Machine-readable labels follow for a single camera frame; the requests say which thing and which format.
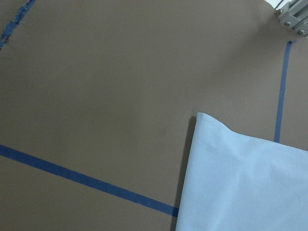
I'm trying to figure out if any aluminium frame post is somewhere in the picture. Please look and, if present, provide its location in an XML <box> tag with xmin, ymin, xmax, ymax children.
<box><xmin>274</xmin><ymin>0</ymin><xmax>308</xmax><ymax>37</ymax></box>

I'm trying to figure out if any light blue t-shirt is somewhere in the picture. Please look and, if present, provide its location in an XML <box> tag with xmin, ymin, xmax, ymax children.
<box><xmin>176</xmin><ymin>113</ymin><xmax>308</xmax><ymax>231</ymax></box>

